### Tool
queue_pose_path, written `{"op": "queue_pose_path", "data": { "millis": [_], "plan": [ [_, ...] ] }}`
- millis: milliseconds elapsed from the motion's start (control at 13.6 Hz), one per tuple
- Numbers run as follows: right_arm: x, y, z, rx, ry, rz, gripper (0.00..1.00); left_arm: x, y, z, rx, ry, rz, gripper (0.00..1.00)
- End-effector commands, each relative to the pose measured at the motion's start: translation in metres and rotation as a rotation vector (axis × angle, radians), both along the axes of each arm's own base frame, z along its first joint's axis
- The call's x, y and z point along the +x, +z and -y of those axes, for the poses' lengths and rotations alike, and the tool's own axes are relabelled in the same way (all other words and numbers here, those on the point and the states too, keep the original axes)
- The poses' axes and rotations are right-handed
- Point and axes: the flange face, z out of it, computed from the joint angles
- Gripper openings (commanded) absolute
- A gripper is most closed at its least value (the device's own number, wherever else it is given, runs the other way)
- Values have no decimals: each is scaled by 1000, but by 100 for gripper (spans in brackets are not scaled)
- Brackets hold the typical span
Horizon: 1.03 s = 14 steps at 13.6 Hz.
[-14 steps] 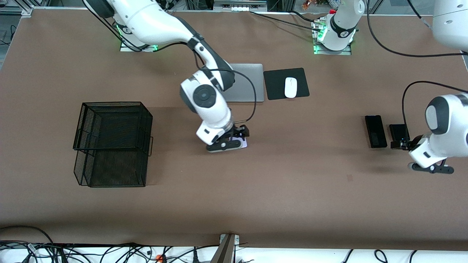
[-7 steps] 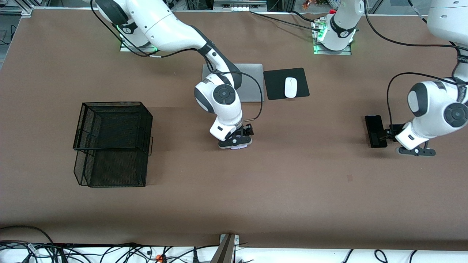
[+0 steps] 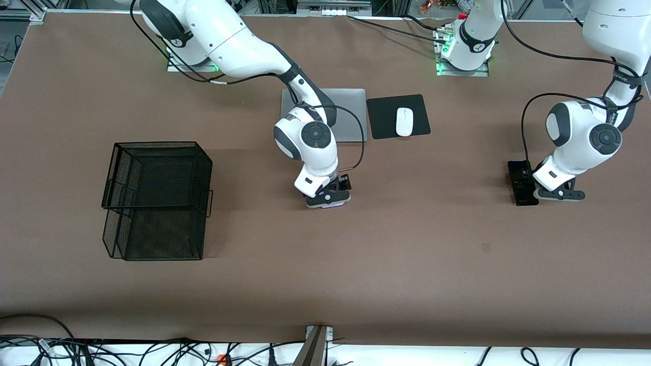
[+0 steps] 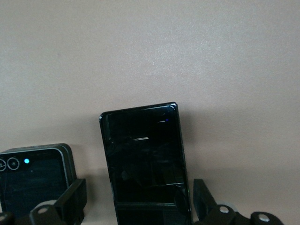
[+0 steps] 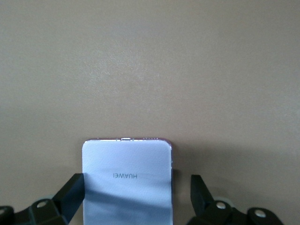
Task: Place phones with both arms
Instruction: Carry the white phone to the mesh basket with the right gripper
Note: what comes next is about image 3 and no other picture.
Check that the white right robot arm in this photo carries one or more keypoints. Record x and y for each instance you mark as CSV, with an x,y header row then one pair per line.
x,y
229,35

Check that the silver closed laptop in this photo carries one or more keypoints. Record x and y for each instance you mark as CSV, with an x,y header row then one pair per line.
x,y
353,112

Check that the white computer mouse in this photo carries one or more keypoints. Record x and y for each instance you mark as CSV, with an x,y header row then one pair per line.
x,y
404,122

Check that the black mouse pad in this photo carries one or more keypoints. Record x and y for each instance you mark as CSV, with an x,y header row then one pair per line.
x,y
381,122

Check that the aluminium camera mount post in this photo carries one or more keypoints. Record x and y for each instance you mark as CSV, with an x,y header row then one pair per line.
x,y
313,351

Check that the long black smartphone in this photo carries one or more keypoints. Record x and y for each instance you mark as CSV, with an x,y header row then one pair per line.
x,y
524,198

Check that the grey power strip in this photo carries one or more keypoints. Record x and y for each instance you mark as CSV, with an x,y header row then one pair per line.
x,y
333,9

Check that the aluminium arm base plate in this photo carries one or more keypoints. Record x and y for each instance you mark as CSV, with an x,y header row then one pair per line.
x,y
480,72
173,68

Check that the aluminium frame profile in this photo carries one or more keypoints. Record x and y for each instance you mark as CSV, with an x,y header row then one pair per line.
x,y
20,15

